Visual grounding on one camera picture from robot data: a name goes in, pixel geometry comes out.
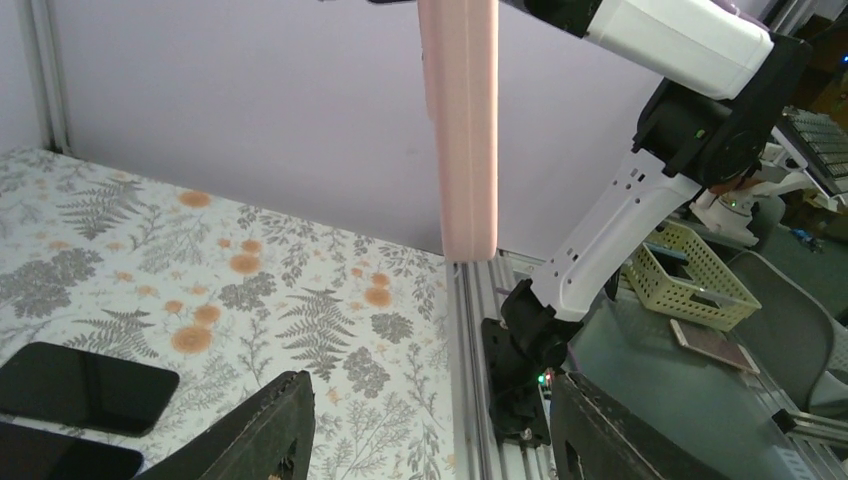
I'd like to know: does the black phone without case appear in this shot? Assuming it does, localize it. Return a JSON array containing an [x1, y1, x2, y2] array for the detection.
[[1, 342, 180, 437]]

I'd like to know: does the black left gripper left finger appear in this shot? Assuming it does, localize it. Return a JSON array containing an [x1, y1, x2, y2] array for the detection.
[[137, 371, 315, 480]]

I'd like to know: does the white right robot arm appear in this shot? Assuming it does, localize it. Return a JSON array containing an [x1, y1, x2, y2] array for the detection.
[[501, 1, 813, 373]]

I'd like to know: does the aluminium right corner post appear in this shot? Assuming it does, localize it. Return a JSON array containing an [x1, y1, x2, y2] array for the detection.
[[15, 0, 74, 156]]

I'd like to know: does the grey office chair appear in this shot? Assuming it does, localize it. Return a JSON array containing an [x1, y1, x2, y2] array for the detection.
[[728, 251, 847, 420]]

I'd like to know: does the yellow perforated plastic basket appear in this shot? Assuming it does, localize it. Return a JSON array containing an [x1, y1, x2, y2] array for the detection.
[[622, 222, 762, 332]]

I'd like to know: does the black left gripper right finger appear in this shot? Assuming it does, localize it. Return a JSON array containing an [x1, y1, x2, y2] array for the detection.
[[549, 372, 726, 479]]

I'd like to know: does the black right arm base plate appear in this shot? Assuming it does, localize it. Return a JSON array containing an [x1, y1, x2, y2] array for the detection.
[[481, 318, 551, 448]]

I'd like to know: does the floral patterned table mat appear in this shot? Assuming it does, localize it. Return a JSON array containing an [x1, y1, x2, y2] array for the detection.
[[1, 148, 458, 479]]

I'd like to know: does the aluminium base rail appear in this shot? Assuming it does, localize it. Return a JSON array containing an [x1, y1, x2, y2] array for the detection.
[[446, 251, 556, 480]]

